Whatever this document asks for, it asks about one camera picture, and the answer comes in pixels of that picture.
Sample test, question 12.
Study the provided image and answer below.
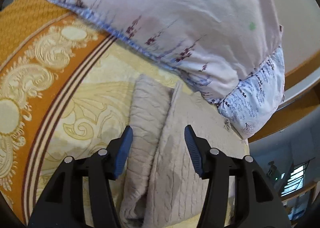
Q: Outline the beige knitted sweater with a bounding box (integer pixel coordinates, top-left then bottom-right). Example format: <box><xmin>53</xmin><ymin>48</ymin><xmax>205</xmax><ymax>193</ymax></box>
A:
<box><xmin>119</xmin><ymin>75</ymin><xmax>249</xmax><ymax>227</ymax></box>

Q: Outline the blue floral pillow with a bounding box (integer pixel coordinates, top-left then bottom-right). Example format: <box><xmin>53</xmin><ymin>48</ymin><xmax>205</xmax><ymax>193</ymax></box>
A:
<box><xmin>217</xmin><ymin>46</ymin><xmax>285</xmax><ymax>139</ymax></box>

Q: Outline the yellow floral bedspread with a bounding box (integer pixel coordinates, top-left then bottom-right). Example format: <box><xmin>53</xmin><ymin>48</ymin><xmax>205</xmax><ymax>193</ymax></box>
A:
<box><xmin>1</xmin><ymin>14</ymin><xmax>193</xmax><ymax>223</ymax></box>

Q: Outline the pink floral pillow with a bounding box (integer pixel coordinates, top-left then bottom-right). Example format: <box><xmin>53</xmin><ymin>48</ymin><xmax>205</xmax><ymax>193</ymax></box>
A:
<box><xmin>48</xmin><ymin>0</ymin><xmax>282</xmax><ymax>101</ymax></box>

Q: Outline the orange circle-patterned blanket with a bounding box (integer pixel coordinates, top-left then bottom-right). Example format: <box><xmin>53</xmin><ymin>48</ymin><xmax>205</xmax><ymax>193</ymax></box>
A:
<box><xmin>0</xmin><ymin>0</ymin><xmax>68</xmax><ymax>63</ymax></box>

